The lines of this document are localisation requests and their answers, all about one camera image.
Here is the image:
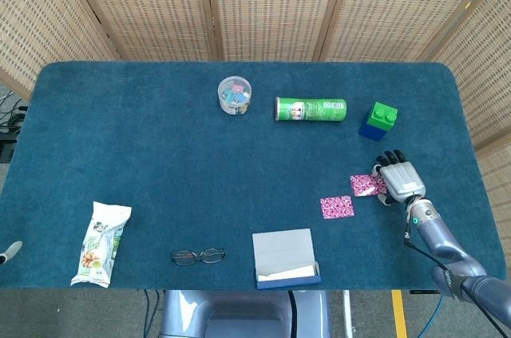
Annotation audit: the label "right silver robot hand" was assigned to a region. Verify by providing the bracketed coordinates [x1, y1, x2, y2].
[373, 149, 426, 207]

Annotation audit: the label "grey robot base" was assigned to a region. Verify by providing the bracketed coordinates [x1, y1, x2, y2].
[159, 289, 332, 338]

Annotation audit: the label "blue toy brick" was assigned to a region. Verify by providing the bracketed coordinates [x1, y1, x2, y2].
[358, 116, 390, 142]

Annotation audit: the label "green toy brick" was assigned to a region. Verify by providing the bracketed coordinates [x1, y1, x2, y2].
[367, 101, 400, 130]

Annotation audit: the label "green chips can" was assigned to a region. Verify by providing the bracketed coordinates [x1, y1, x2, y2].
[274, 97, 348, 123]

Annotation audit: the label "blue box with grey lid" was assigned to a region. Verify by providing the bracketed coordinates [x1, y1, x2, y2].
[252, 228, 323, 291]

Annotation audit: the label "white table leg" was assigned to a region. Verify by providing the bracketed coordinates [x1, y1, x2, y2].
[342, 289, 353, 338]

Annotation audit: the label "cream paper sheet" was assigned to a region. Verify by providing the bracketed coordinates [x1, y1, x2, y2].
[258, 264, 317, 281]

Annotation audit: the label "clear jar of binder clips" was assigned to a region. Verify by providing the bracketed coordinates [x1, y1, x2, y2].
[217, 75, 254, 117]

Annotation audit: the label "woven wooden folding screen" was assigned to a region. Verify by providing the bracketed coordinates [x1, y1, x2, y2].
[0, 0, 511, 259]

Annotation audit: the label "blue felt table cover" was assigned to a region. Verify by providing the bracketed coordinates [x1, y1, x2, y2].
[0, 61, 505, 290]

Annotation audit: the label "white snack bag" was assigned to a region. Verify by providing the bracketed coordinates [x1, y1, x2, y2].
[70, 201, 133, 288]

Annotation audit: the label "black power strip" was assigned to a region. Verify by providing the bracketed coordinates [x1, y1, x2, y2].
[0, 132, 19, 163]

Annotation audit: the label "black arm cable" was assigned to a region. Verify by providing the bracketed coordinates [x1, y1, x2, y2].
[402, 213, 510, 338]

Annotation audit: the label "blue floor cable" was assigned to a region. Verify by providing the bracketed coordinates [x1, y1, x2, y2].
[142, 288, 160, 338]
[418, 292, 445, 338]

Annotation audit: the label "thin metal-frame eyeglasses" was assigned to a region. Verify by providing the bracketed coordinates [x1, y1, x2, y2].
[171, 248, 226, 267]

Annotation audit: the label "black floor cables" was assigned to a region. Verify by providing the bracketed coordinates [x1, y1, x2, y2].
[0, 89, 30, 135]

